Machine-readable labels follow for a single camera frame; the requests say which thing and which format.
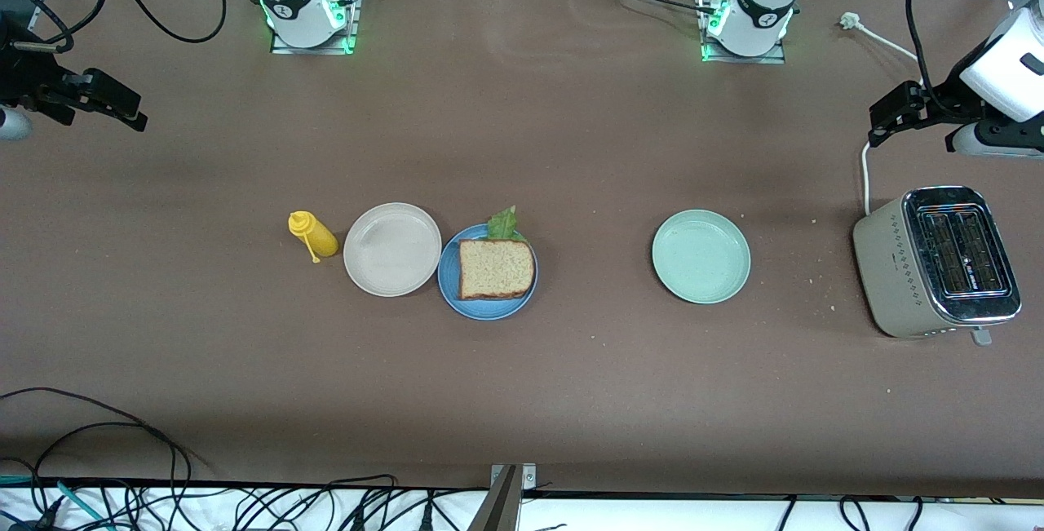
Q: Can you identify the yellow squeeze bottle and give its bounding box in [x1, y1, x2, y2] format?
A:
[287, 210, 339, 264]

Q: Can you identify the green lettuce leaf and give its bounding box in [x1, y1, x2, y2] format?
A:
[486, 206, 528, 243]

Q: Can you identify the rounded brown bread slice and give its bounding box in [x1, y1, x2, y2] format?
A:
[458, 238, 537, 302]

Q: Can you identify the pale green plate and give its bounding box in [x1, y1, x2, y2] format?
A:
[651, 209, 752, 305]

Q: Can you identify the beige plate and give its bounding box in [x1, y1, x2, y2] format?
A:
[343, 202, 443, 299]

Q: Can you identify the blue plate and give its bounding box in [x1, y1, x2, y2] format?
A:
[437, 223, 539, 321]

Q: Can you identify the beige and chrome toaster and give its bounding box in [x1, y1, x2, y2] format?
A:
[852, 185, 1024, 347]

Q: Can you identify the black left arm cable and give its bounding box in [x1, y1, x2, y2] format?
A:
[905, 0, 951, 116]

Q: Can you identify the white toaster power cord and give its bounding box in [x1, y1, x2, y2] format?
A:
[840, 11, 924, 216]

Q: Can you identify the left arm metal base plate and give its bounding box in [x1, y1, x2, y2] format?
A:
[697, 0, 788, 65]

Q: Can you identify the long black floor cable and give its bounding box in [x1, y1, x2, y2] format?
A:
[33, 422, 179, 516]
[0, 387, 193, 507]

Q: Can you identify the teal cable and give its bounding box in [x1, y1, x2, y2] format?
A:
[0, 474, 115, 531]

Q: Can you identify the aluminium profile post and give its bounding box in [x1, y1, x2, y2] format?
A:
[467, 463, 537, 531]

